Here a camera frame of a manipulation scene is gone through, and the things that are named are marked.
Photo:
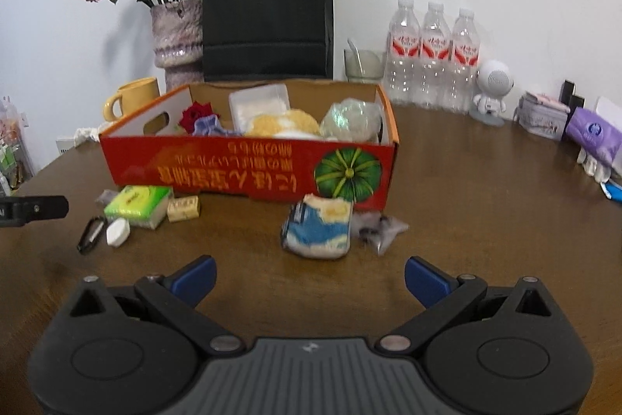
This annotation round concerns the purple ceramic vase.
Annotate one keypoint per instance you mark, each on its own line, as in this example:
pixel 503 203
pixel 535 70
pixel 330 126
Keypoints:
pixel 177 36

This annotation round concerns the red artificial rose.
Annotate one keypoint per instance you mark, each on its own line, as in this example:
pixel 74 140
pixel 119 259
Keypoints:
pixel 194 116

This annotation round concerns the grey printed tin box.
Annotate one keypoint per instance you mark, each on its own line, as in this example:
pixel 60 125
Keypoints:
pixel 542 121

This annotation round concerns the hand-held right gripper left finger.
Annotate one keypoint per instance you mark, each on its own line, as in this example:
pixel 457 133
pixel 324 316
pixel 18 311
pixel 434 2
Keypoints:
pixel 197 279

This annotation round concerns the blue snack packet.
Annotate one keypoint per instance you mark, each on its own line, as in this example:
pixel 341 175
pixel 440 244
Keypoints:
pixel 316 225

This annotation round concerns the small tan packet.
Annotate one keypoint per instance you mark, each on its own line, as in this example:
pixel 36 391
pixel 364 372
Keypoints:
pixel 183 208

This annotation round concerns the clear glass cup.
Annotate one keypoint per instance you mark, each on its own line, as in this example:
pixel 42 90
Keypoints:
pixel 367 65

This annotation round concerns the small crumpled white tissue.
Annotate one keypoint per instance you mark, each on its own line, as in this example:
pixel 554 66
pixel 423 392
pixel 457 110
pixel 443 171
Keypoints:
pixel 87 134

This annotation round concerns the purple tissue pack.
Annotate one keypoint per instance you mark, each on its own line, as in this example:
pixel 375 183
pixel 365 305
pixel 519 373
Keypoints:
pixel 593 133

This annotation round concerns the white robot-shaped speaker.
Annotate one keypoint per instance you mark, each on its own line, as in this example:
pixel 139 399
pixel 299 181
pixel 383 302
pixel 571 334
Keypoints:
pixel 493 77

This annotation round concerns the small white octagonal case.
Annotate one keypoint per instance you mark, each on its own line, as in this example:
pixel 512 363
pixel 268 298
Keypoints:
pixel 118 232

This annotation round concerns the blue and white packet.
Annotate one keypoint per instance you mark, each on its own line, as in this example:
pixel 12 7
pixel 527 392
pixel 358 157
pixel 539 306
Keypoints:
pixel 613 192

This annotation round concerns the small clear zip bag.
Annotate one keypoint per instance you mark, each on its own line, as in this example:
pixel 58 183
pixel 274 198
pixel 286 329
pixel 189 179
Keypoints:
pixel 379 230

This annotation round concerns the red cardboard box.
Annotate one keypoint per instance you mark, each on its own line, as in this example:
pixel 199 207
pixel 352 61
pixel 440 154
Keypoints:
pixel 233 172

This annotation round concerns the green tissue pack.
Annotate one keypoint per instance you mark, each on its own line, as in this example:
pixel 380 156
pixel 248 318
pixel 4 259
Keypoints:
pixel 138 201

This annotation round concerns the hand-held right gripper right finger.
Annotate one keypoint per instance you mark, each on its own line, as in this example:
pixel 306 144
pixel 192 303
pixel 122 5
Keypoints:
pixel 427 281

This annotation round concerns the yellow mug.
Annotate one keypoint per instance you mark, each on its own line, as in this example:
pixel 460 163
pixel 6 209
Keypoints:
pixel 138 96

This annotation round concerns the bag of snack packets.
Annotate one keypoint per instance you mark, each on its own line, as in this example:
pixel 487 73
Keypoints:
pixel 12 152

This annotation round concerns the clear water bottle red label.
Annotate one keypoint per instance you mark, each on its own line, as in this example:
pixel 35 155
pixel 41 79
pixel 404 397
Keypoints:
pixel 435 60
pixel 464 65
pixel 403 55

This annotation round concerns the yellow and white plush sheep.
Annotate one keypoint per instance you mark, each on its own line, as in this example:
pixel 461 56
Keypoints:
pixel 277 125

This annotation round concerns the white plastic container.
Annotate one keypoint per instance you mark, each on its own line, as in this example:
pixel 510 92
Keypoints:
pixel 257 104

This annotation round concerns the clear plastic bag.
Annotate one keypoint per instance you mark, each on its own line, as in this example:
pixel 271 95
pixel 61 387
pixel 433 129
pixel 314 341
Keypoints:
pixel 350 118

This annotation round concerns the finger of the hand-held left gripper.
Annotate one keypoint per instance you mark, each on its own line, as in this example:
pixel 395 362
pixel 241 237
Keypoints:
pixel 39 208

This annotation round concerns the grey plastic wrapper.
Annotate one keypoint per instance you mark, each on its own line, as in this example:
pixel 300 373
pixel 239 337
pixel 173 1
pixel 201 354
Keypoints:
pixel 103 197

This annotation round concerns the black carabiner clip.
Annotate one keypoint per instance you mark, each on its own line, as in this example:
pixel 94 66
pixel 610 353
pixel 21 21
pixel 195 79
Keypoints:
pixel 83 245

